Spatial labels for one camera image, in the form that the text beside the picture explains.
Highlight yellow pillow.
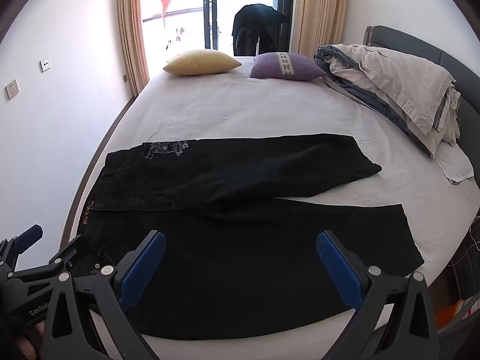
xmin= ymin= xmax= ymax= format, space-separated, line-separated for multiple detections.
xmin=163 ymin=49 xmax=242 ymax=76

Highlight purple patterned pillow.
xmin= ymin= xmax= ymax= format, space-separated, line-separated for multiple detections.
xmin=250 ymin=52 xmax=327 ymax=81

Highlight orange bag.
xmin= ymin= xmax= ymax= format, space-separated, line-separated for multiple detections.
xmin=435 ymin=300 xmax=464 ymax=331

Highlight person's left hand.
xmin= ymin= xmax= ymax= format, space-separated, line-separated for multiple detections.
xmin=11 ymin=322 xmax=47 ymax=360

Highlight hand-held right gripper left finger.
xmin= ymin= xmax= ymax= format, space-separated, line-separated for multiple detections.
xmin=40 ymin=230 xmax=167 ymax=360

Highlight black mesh basket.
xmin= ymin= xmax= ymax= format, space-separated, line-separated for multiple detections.
xmin=437 ymin=300 xmax=480 ymax=360

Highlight balcony railing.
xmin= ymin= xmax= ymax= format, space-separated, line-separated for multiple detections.
xmin=142 ymin=0 xmax=205 ymax=23

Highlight thin cable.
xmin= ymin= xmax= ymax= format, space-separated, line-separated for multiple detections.
xmin=465 ymin=214 xmax=480 ymax=256

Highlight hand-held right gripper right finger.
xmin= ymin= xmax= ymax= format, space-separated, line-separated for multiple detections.
xmin=316 ymin=230 xmax=439 ymax=360

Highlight bed with white sheet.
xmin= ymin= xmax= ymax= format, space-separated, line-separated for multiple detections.
xmin=60 ymin=54 xmax=480 ymax=360

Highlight black pants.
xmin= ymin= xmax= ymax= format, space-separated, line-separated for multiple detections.
xmin=80 ymin=133 xmax=425 ymax=340

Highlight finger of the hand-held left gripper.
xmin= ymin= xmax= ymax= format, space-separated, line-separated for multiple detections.
xmin=0 ymin=224 xmax=44 ymax=274
xmin=7 ymin=234 xmax=113 ymax=282

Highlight black garment on balcony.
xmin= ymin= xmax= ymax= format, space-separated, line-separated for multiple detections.
xmin=232 ymin=4 xmax=290 ymax=57

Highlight black balcony door frame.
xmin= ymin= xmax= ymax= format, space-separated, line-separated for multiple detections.
xmin=202 ymin=0 xmax=222 ymax=50

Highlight dark grey headboard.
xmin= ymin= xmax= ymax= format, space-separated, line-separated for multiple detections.
xmin=364 ymin=25 xmax=480 ymax=151

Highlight folded white grey duvet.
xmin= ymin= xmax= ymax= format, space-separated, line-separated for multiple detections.
xmin=314 ymin=43 xmax=462 ymax=158

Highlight beige curtain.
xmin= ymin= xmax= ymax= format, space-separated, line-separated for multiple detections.
xmin=290 ymin=0 xmax=351 ymax=55
xmin=116 ymin=0 xmax=151 ymax=98

